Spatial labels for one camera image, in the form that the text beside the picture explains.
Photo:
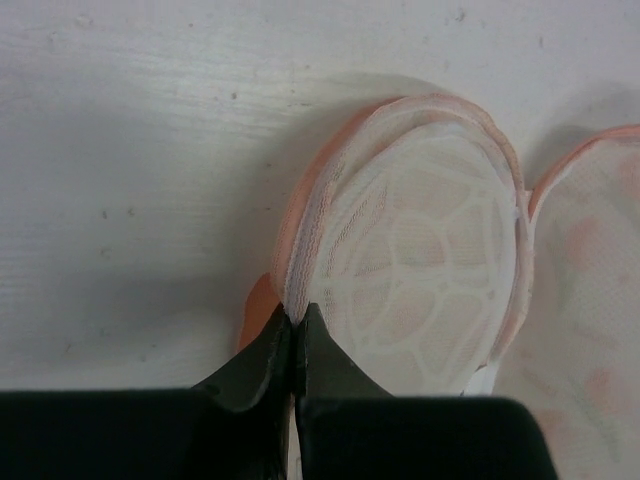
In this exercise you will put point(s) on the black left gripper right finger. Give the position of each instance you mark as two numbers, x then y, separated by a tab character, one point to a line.
351	428

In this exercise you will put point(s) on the floral mesh laundry bag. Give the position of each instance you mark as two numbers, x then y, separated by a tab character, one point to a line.
432	265

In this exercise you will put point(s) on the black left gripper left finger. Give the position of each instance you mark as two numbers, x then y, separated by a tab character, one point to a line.
231	425

